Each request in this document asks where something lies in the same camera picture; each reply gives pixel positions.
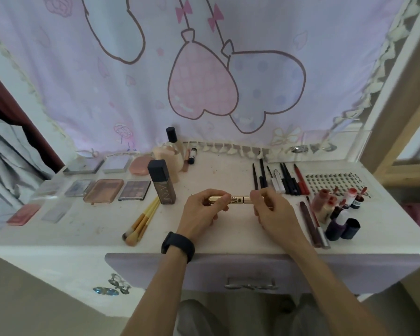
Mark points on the person's right hand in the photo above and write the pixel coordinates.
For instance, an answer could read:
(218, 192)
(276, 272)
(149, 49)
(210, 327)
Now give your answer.
(280, 223)

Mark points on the person's left hand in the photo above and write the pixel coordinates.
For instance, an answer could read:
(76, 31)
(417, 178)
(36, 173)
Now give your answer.
(199, 220)

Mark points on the red pencil cap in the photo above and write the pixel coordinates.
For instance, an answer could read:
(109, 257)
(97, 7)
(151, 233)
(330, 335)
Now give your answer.
(305, 188)

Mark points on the red applicator wand silver cap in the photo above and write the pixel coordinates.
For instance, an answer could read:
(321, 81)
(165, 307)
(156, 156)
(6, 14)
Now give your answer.
(324, 239)

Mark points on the short black makeup pencil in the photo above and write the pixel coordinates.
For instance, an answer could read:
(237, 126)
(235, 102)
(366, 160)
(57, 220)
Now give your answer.
(284, 176)

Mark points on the beige tube black cap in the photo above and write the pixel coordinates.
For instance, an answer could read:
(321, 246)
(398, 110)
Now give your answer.
(327, 211)

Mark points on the dark square foundation bottle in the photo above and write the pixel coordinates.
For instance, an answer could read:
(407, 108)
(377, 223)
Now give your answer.
(162, 185)

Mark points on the red makeup pencil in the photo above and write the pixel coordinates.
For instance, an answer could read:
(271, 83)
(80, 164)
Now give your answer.
(298, 174)

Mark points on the navy cosmetic tube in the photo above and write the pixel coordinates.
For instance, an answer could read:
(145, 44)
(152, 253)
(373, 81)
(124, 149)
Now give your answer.
(336, 227)

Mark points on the long black makeup pencil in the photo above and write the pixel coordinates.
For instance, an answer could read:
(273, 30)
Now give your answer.
(261, 169)

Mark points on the pink concealer tube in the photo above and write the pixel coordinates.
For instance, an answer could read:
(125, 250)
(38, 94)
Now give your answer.
(186, 160)

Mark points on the purple drawer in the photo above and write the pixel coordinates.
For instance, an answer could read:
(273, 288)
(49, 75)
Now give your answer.
(161, 272)

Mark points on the small pale tube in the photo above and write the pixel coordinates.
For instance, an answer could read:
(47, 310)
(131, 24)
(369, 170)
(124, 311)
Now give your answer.
(192, 155)

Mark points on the peach pump bottle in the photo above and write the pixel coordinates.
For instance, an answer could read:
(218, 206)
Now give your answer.
(168, 157)

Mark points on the false eyelash tray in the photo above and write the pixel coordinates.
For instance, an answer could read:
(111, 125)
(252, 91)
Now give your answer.
(339, 181)

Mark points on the pink rounded compact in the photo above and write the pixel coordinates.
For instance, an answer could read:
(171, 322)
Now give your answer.
(140, 166)

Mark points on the foundation bottle black cap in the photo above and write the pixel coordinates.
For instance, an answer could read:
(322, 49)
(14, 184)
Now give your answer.
(171, 134)

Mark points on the small grey square palette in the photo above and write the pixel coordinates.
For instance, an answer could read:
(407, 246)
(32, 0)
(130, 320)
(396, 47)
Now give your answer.
(116, 164)

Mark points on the silver square palette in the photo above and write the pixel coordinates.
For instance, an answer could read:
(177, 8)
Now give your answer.
(78, 188)

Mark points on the clear square palette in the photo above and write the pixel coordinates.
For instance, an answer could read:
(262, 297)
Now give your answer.
(56, 211)

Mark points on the pink blush compact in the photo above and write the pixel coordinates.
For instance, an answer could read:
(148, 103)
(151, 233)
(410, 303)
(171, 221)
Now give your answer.
(23, 215)

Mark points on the person's right forearm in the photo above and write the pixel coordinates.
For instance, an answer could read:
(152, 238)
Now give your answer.
(336, 297)

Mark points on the person's left forearm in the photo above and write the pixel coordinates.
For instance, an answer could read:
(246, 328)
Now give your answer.
(154, 300)

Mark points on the white dressing table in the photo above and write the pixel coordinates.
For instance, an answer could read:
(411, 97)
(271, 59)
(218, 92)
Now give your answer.
(91, 234)

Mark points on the black smartwatch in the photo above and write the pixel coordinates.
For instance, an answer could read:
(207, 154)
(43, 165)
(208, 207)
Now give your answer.
(178, 244)

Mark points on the silver oval metal fitting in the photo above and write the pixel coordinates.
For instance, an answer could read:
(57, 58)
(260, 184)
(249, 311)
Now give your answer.
(329, 147)
(299, 149)

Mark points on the blue shiny cabinet sticker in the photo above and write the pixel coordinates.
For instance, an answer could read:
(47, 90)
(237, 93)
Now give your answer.
(105, 291)

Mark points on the pink cartoon cloth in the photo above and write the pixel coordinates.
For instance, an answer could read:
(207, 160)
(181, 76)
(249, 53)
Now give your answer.
(91, 83)

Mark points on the white hanging garment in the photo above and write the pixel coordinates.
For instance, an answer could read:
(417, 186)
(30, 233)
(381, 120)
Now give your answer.
(10, 171)

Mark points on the dark red wooden door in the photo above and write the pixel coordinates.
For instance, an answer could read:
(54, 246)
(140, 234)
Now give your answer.
(14, 118)

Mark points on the wooden bed frame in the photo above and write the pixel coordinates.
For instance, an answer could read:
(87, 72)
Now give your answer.
(395, 118)

